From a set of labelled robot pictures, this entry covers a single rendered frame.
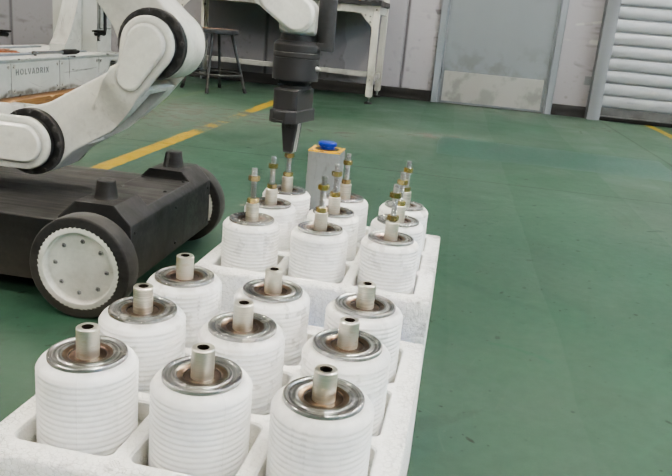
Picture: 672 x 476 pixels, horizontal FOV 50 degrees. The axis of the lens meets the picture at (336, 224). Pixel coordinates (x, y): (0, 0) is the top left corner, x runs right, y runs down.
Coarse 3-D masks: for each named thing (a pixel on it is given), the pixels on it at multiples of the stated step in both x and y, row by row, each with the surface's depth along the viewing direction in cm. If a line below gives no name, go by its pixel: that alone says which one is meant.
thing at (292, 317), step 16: (240, 288) 90; (256, 304) 86; (272, 304) 86; (288, 304) 87; (304, 304) 88; (288, 320) 87; (304, 320) 89; (288, 336) 88; (304, 336) 90; (288, 352) 88
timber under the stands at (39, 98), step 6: (60, 90) 398; (66, 90) 400; (18, 96) 360; (24, 96) 362; (30, 96) 364; (36, 96) 366; (42, 96) 368; (48, 96) 373; (54, 96) 378; (60, 96) 384; (12, 102) 343; (24, 102) 352; (30, 102) 357; (36, 102) 363; (42, 102) 368
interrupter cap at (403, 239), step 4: (372, 232) 118; (376, 232) 119; (380, 232) 119; (384, 232) 119; (400, 232) 120; (368, 236) 116; (372, 236) 117; (376, 236) 117; (380, 236) 118; (400, 236) 118; (404, 236) 118; (408, 236) 118; (372, 240) 115; (376, 240) 114; (380, 240) 115; (384, 240) 115; (400, 240) 117; (404, 240) 116; (408, 240) 116; (412, 240) 116; (384, 244) 113; (388, 244) 113; (392, 244) 113; (396, 244) 113; (400, 244) 113; (404, 244) 114; (408, 244) 114
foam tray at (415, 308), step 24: (432, 240) 144; (216, 264) 121; (288, 264) 122; (432, 264) 129; (312, 288) 113; (336, 288) 113; (432, 288) 125; (312, 312) 114; (408, 312) 111; (408, 336) 112
